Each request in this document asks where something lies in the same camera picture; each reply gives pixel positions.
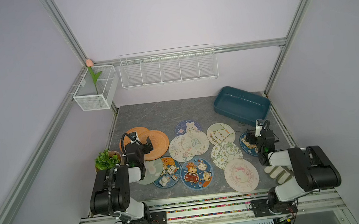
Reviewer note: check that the white green floral coaster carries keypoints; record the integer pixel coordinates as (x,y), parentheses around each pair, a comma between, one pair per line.
(224,152)

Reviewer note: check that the blue orange cats coaster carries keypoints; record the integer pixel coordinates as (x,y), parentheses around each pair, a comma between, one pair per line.
(248,143)

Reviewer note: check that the blue toast characters coaster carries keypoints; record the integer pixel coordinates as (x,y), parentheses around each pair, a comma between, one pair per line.
(197,174)

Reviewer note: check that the purple bunny planet coaster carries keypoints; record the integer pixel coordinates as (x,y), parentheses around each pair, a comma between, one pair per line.
(187,126)

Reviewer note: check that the white butterfly doodle coaster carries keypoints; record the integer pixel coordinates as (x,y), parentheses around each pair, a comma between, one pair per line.
(177,152)

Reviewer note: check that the teal plastic storage box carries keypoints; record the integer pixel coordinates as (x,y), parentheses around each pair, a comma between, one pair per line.
(242,106)

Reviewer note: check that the small potted green plant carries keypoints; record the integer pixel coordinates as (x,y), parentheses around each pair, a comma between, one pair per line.
(107,160)

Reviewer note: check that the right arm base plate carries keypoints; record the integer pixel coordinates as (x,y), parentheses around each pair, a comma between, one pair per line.
(264,207)

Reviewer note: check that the white wire wall rack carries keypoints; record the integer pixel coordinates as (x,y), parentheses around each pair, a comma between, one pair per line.
(167,66)

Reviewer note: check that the blue orange animals coaster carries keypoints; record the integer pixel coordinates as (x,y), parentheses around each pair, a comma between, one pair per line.
(170,174)

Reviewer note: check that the back orange cork coaster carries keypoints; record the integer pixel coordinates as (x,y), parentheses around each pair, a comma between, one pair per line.
(134,131)

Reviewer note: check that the front orange cork coaster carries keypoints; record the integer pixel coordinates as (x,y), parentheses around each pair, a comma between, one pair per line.
(160,143)

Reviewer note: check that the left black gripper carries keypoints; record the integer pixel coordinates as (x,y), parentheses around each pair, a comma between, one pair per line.
(144,147)

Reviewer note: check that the pink white bunny coaster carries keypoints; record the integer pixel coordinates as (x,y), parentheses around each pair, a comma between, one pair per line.
(241,175)

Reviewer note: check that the white green work glove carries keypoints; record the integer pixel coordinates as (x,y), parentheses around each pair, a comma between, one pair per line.
(281,174)

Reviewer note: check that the white mesh wall basket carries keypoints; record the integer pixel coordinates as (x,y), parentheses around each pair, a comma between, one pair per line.
(85,95)

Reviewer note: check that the pale green bunny coaster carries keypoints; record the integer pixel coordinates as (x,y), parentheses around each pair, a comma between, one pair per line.
(153,171)

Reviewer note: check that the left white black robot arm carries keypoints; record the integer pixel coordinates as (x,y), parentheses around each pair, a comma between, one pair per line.
(111,190)

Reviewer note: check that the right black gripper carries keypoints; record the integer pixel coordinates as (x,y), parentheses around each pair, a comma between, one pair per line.
(253,138)

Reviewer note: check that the artificial pink tulip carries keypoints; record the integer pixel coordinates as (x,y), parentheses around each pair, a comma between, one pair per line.
(95,76)

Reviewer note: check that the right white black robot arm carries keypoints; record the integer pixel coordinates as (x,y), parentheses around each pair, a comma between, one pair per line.
(312,172)

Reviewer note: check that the cream alpaca coaster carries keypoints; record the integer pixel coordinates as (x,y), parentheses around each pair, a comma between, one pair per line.
(220,132)

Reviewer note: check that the orange cork coaster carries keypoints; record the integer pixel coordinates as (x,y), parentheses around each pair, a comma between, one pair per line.
(160,143)
(134,131)

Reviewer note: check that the white bow doodle coaster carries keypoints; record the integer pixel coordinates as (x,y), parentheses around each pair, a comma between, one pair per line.
(195,143)

